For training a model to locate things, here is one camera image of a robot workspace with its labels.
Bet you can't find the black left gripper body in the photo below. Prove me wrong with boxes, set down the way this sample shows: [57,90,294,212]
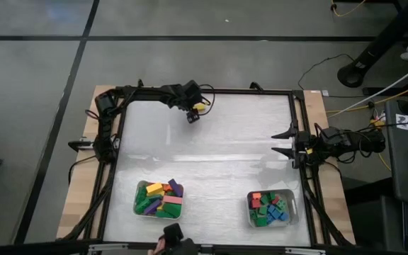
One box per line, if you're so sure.
[170,79,205,113]

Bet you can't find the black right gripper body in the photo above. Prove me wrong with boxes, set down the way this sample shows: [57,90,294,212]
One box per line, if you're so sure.
[290,120,313,170]

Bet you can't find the green long block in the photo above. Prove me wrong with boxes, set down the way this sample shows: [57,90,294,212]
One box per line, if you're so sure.
[154,210,175,220]
[134,198,152,215]

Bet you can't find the white plastic bin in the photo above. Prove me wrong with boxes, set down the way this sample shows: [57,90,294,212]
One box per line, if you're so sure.
[132,179,185,220]
[246,189,300,230]

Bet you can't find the purple long block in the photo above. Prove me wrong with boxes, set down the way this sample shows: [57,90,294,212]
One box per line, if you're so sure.
[143,198,162,216]
[168,178,184,198]

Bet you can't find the pink long block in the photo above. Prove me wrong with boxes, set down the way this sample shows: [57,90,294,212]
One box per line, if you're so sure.
[162,195,183,205]

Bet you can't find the dark grey side table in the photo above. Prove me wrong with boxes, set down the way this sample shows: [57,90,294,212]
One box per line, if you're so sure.
[384,101,408,208]

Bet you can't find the black handheld device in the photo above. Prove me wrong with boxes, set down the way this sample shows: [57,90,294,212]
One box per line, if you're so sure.
[162,222,185,246]

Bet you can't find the black floor stand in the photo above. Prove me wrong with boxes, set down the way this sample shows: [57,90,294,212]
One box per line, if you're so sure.
[337,0,408,89]

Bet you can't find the person's hand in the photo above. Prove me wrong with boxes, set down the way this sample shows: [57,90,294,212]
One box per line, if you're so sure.
[147,236,166,255]

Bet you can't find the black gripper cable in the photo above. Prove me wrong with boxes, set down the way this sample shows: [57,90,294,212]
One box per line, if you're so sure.
[198,84,216,117]

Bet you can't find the black floor cable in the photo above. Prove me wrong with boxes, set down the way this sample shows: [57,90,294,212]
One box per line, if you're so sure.
[297,52,356,91]

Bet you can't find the black cable bundle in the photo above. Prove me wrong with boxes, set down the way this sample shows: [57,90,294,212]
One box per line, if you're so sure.
[302,166,353,247]
[60,176,115,242]

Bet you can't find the black side bracket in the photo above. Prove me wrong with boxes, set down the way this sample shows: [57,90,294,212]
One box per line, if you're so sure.
[67,140,96,152]

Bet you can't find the yellow floor cable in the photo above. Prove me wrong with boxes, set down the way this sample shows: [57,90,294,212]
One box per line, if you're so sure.
[330,0,368,18]

